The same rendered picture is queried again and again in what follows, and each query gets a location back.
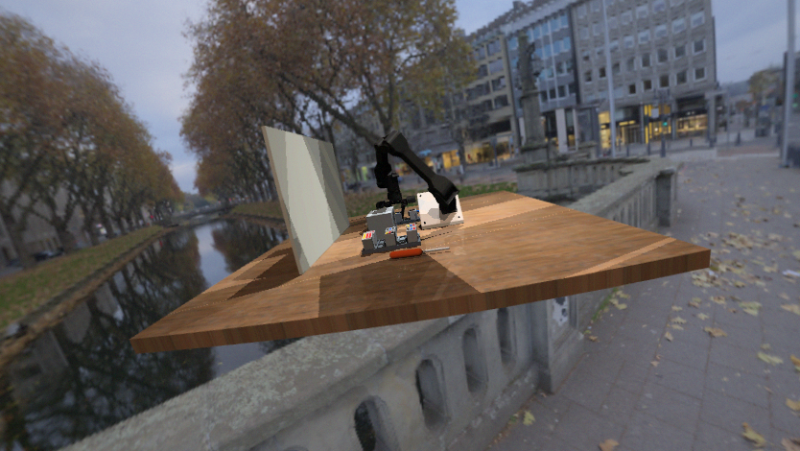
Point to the grey flat panel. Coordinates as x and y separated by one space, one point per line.
307 181

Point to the orange-handled screwdriver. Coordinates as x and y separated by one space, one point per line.
409 252

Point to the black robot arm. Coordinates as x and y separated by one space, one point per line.
443 189

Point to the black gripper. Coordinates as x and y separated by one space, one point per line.
394 198

